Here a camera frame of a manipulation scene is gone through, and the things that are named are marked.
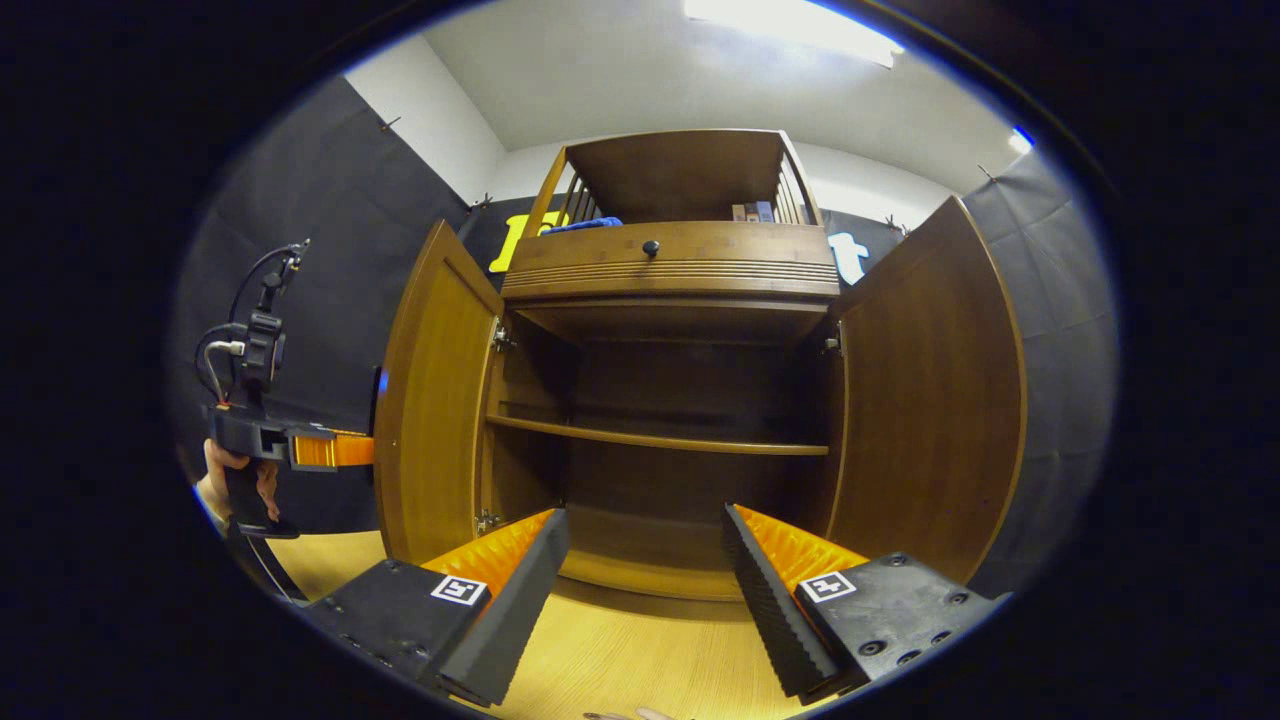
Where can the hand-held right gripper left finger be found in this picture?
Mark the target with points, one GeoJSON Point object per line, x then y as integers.
{"type": "Point", "coordinates": [520, 610]}

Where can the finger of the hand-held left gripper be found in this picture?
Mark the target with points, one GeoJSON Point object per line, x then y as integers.
{"type": "Point", "coordinates": [335, 450]}

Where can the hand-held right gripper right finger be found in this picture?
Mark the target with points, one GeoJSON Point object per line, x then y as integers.
{"type": "Point", "coordinates": [775, 610]}

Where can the wooden cabinet door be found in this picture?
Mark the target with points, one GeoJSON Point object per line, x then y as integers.
{"type": "Point", "coordinates": [930, 400]}
{"type": "Point", "coordinates": [435, 420]}

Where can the wooden double-door shoe cabinet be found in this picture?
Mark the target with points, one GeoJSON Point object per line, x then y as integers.
{"type": "Point", "coordinates": [680, 180]}

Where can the metal door hinge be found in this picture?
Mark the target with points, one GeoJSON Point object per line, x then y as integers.
{"type": "Point", "coordinates": [487, 522]}
{"type": "Point", "coordinates": [502, 338]}
{"type": "Point", "coordinates": [834, 343]}

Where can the black backdrop cloth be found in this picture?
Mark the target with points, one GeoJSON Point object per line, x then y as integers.
{"type": "Point", "coordinates": [320, 250]}

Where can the wooden inner shelf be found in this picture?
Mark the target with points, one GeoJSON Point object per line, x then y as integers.
{"type": "Point", "coordinates": [650, 438]}

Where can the blue folded cloth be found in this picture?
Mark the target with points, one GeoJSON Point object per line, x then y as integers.
{"type": "Point", "coordinates": [580, 226]}

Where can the wooden drawer with black knob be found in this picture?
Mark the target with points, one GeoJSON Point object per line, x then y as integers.
{"type": "Point", "coordinates": [720, 250]}

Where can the small ceiling light panel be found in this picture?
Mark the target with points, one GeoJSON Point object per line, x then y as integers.
{"type": "Point", "coordinates": [1020, 140]}

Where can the large ceiling light panel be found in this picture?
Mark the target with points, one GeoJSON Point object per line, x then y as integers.
{"type": "Point", "coordinates": [790, 25]}

